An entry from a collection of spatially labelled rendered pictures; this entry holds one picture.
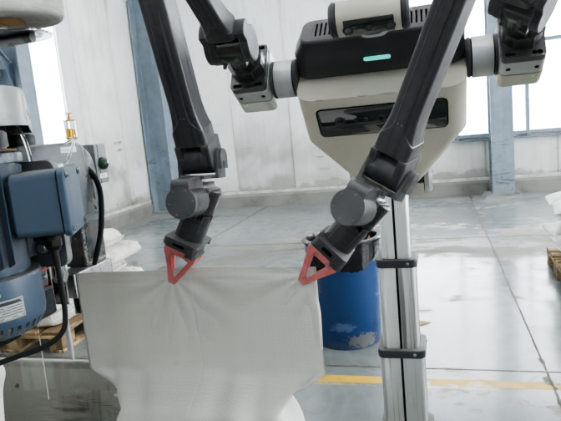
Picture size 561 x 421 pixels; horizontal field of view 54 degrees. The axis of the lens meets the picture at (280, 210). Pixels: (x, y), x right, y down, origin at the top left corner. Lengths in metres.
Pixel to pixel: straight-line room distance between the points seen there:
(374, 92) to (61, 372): 1.14
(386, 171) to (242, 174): 8.64
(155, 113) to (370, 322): 7.12
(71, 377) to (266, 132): 7.89
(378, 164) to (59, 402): 1.21
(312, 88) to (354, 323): 2.15
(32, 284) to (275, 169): 8.59
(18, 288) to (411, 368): 1.11
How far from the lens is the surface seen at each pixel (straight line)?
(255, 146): 9.40
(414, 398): 1.66
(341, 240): 0.93
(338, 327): 3.31
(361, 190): 0.85
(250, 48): 1.23
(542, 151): 9.09
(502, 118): 8.54
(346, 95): 1.28
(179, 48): 0.96
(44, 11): 0.94
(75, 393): 1.74
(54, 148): 1.22
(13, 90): 0.82
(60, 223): 0.79
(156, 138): 9.82
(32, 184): 0.79
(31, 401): 1.85
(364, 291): 3.25
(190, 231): 1.03
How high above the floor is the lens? 1.33
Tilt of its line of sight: 9 degrees down
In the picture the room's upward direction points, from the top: 5 degrees counter-clockwise
